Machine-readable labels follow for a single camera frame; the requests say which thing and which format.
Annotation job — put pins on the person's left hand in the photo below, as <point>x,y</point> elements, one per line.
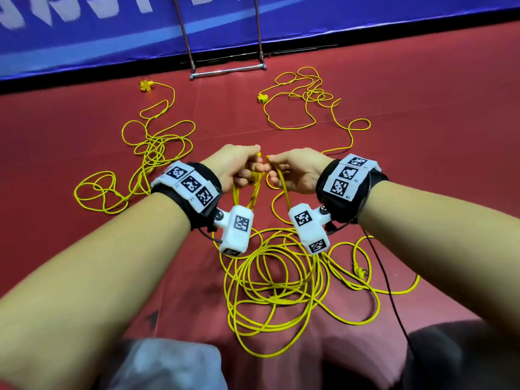
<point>231,165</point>

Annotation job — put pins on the person's right hand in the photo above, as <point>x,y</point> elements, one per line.
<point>305,169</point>

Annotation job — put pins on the metal rack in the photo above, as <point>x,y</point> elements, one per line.
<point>227,71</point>

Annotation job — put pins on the person's right forearm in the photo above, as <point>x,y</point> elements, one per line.
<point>455,256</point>

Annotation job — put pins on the person's left forearm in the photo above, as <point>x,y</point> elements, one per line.
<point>89,296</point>

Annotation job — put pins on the black marker wristband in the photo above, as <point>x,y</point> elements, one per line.
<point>188,192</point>
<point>349,185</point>

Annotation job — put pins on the blue banner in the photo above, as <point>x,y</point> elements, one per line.
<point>122,32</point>

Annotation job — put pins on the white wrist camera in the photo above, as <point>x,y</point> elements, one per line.
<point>309,227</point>
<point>236,229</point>

